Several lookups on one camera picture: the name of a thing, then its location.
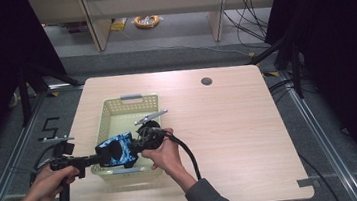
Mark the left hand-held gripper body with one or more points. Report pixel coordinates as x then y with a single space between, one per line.
66 147

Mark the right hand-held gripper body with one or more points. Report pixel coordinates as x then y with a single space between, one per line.
150 138

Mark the blue patterned fingerless glove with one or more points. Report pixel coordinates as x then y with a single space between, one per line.
122 146

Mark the cream plastic perforated basket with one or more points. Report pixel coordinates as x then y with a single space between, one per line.
125 122

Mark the person's right hand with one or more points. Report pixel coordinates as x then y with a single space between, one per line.
167 155

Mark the person's left hand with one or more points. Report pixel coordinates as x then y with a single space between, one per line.
46 186

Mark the black floor tape numeral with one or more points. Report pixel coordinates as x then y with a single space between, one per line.
49 129

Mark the yellow black floor tape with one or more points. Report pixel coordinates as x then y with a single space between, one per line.
271 74
53 94

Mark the black metal stand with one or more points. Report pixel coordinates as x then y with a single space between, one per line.
295 68
25 96

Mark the yellow packet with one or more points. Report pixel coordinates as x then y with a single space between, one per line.
118 25

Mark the grey tape piece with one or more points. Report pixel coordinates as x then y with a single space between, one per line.
306 182

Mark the aluminium floor rail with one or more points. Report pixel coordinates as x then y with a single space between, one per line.
9 168
320 132

